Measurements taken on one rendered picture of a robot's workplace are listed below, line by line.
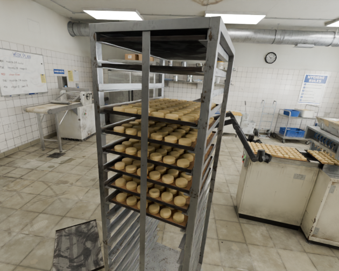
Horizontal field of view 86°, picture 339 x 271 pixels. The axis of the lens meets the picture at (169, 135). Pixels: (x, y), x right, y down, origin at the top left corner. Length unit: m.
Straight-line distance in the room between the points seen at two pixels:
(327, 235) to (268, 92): 4.76
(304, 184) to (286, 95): 4.67
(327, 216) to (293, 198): 0.31
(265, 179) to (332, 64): 5.51
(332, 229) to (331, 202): 0.31
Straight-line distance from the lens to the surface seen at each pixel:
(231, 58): 1.21
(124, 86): 0.94
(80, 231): 2.40
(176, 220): 0.88
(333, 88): 7.50
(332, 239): 2.75
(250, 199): 2.50
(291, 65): 6.87
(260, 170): 2.33
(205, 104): 0.60
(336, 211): 2.55
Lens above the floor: 1.65
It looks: 18 degrees down
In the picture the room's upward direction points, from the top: 4 degrees clockwise
